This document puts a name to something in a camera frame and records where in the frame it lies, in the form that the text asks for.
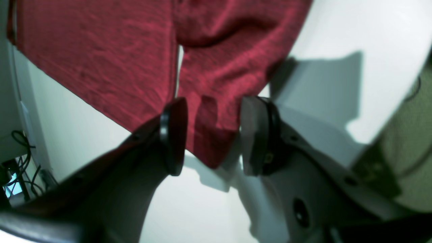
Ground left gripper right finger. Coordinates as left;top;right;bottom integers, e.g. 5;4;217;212
240;96;431;243

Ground black cable bundle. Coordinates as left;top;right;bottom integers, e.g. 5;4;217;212
0;130;58;206

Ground red long-sleeve T-shirt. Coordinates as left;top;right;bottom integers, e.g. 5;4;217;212
7;0;312;168

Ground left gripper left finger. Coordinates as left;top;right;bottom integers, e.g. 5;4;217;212
1;98;188;243

